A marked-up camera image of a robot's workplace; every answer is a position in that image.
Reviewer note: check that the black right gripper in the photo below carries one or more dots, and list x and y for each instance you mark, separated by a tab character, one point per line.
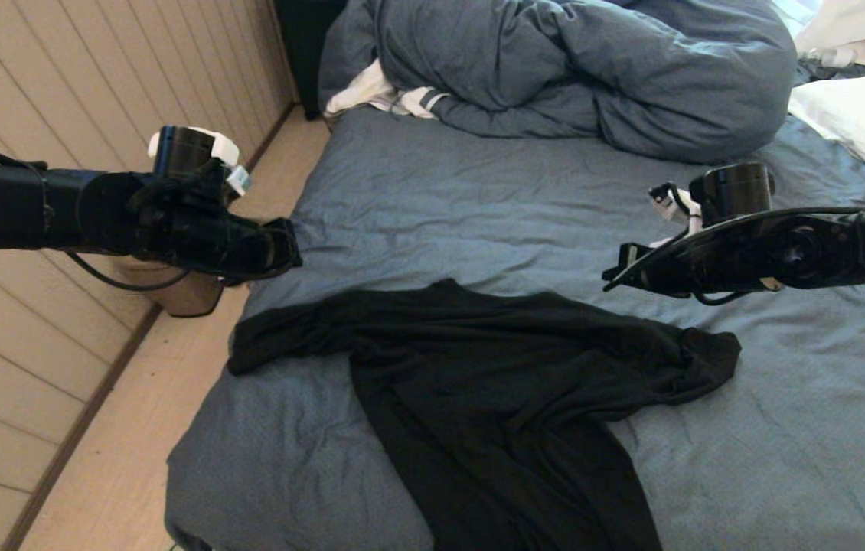
746	256

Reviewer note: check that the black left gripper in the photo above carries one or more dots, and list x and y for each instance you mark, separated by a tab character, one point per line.
203	226

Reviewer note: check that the black t-shirt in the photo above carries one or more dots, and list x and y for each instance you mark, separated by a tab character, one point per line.
494	398

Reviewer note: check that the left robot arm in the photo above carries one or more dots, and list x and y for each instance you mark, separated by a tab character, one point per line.
4	203

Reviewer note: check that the brown trash bin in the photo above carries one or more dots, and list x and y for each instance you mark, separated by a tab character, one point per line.
191	295

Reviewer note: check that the white striped garment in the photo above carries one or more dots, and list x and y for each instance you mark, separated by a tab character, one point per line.
367	92

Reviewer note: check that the black bedside cabinet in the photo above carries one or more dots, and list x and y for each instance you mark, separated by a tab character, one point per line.
306	53

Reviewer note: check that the crumpled blue duvet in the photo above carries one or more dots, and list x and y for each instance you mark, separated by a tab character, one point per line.
593	69

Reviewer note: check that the blue bed sheet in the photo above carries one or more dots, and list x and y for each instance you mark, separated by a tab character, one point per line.
746	459

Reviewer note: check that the dark patterned cloth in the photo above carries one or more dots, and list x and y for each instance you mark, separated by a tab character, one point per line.
834	72

